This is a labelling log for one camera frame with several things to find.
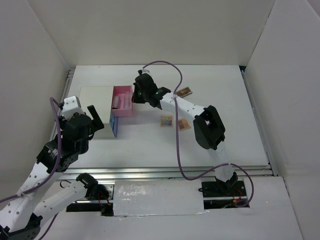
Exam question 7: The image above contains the white drawer cabinet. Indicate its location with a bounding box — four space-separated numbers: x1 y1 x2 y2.
79 86 117 140

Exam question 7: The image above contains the clear lip gloss tube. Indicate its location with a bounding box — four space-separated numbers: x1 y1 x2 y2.
123 91 132 110

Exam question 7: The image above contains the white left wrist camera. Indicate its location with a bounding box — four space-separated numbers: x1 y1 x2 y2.
62 95 84 120

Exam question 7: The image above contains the colourful eyeshadow palette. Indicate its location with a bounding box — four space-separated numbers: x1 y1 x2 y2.
160 115 174 127

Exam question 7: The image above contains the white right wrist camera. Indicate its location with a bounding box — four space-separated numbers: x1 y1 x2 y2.
137 68 152 77

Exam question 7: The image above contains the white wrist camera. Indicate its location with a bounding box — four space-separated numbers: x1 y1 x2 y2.
137 68 152 77
62 95 84 120

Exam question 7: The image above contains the square blush palette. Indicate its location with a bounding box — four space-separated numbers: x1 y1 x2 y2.
177 118 191 131

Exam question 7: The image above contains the light blue drawer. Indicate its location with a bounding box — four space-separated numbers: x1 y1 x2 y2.
109 112 114 124

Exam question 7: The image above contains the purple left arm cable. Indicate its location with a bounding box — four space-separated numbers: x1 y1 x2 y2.
0 97 63 240

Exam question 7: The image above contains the pink drawer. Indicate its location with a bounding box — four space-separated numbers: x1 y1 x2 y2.
111 85 134 118

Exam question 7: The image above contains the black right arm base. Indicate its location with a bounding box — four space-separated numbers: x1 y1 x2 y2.
198 180 247 199

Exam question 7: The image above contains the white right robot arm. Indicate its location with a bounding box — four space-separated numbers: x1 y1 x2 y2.
132 69 238 196

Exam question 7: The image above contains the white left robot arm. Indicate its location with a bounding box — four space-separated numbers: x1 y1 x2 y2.
0 105 110 240

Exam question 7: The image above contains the purple blue drawer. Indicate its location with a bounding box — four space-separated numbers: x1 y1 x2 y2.
110 117 119 138

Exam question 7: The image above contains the clear tube with black cap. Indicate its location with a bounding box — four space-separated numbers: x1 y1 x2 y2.
111 95 121 110

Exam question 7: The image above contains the long brown eyeshadow palette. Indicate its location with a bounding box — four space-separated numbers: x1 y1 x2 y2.
175 87 193 98

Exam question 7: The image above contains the aluminium frame rail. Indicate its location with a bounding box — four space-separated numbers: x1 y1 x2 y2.
58 165 274 181

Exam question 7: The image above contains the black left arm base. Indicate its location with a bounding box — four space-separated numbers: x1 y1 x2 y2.
66 184 115 217

